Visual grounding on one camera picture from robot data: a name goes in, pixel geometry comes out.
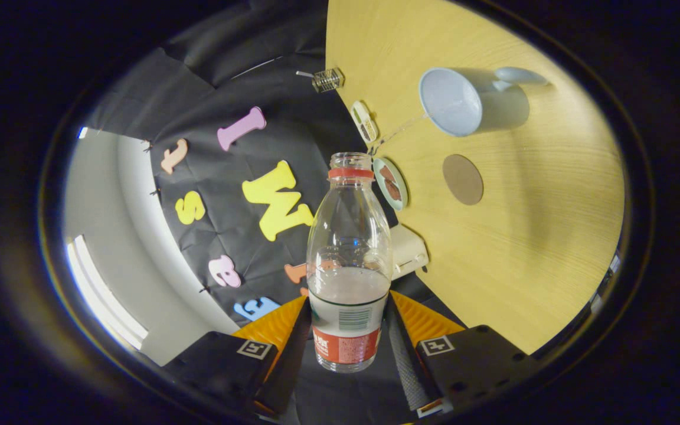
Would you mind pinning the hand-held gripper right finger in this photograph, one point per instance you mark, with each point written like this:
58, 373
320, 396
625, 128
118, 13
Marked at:
405, 360

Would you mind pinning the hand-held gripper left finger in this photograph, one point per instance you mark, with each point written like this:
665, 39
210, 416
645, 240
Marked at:
290, 360

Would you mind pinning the clear plastic juice bottle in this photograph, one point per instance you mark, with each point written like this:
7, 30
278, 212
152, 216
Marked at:
349, 236

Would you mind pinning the round brown coaster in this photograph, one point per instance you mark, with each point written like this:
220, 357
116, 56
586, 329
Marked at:
463, 180

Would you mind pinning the pale blue cup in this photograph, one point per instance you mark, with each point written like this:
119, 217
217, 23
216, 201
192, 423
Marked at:
496, 109

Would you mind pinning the white toaster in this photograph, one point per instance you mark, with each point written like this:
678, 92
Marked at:
408, 251

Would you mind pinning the wooden table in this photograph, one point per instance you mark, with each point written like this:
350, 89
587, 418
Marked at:
523, 248

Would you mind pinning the round green plate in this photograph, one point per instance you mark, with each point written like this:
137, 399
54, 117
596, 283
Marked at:
392, 184

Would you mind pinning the ceiling light panel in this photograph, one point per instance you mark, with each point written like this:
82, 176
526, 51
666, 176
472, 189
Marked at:
104, 295

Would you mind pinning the white compartment dish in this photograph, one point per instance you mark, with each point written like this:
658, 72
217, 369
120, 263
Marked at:
365, 121

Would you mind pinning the black backdrop cloth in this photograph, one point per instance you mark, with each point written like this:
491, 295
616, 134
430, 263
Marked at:
210, 88

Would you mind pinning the metal spoon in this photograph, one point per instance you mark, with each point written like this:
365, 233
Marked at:
304, 74

